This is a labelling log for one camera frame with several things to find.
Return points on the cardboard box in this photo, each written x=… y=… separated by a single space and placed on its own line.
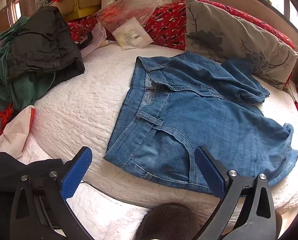
x=81 y=5

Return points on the white paper sheet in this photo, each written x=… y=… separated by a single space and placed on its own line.
x=95 y=40

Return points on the white quilted bed cover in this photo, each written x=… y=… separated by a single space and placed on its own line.
x=84 y=100

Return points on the black garment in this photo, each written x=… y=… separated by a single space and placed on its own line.
x=44 y=45

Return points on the blue denim pants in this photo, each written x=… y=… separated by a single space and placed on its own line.
x=201 y=120

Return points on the black cloth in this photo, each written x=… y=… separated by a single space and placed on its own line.
x=1 y=175

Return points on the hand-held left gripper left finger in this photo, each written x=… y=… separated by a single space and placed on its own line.
x=76 y=173

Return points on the clear plastic bag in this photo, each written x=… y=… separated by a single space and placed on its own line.
x=119 y=12

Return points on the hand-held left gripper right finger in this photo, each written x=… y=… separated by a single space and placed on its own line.
x=211 y=171

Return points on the green garment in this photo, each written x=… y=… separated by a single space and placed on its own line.
x=1 y=80

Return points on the white flat packet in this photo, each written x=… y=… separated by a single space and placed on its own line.
x=131 y=33

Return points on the person's brown trouser leg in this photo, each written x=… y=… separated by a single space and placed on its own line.
x=168 y=222

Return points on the beige floral pillow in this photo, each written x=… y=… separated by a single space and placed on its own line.
x=228 y=35

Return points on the red printed blanket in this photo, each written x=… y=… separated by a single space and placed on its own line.
x=166 y=27

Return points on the red fringed cloth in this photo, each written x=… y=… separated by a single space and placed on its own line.
x=0 y=116

